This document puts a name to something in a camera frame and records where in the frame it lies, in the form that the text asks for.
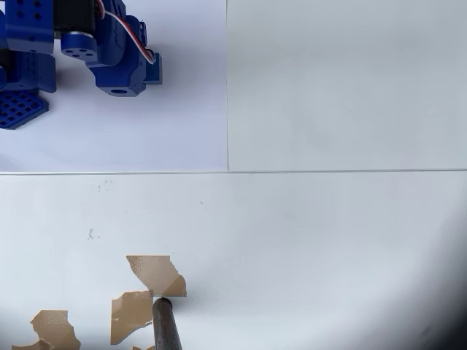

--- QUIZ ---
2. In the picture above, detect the white paper sheet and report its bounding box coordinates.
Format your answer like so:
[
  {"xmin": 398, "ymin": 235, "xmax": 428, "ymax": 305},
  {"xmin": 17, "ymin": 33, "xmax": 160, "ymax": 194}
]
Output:
[{"xmin": 0, "ymin": 0, "xmax": 229, "ymax": 173}]

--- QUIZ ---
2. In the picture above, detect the white red black servo cable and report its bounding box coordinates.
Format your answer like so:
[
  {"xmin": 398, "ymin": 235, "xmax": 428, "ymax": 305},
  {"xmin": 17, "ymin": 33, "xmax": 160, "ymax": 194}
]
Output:
[{"xmin": 90, "ymin": 0, "xmax": 156, "ymax": 66}]

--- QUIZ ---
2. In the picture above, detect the beige torn tape piece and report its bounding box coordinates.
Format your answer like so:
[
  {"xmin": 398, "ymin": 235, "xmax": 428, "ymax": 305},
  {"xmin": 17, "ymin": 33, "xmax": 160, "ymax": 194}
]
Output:
[
  {"xmin": 29, "ymin": 309, "xmax": 82, "ymax": 350},
  {"xmin": 109, "ymin": 289, "xmax": 155, "ymax": 346},
  {"xmin": 10, "ymin": 338, "xmax": 53, "ymax": 350},
  {"xmin": 126, "ymin": 254, "xmax": 188, "ymax": 298}
]

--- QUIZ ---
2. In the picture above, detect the small blue block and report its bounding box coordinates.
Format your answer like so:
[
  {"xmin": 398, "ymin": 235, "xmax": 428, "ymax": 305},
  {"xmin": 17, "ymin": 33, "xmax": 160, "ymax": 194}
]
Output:
[{"xmin": 146, "ymin": 52, "xmax": 163, "ymax": 85}]

